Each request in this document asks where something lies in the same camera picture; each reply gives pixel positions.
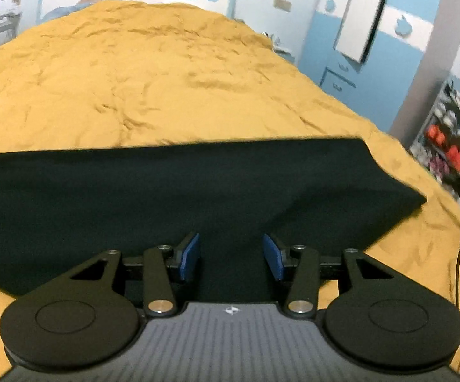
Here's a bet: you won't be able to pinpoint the cluttered storage shelf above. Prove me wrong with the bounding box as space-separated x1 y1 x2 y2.
408 79 460 192

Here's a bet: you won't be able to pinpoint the black pants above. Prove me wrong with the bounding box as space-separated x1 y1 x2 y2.
0 137 428 304

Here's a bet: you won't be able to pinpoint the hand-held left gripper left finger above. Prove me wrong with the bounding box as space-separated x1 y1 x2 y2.
61 231 202 319

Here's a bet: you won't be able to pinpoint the light blue pillow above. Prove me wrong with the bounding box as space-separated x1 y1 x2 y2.
49 0 104 19

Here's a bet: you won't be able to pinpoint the mustard yellow bed blanket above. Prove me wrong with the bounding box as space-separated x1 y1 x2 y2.
0 0 460 382

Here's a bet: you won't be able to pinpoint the blue and white wardrobe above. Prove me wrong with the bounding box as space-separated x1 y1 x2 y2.
297 0 446 133

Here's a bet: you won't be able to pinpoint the white wardrobe door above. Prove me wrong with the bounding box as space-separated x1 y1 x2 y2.
334 0 395 64

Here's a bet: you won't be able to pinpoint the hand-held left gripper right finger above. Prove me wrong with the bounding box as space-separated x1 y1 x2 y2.
262 233 400 319

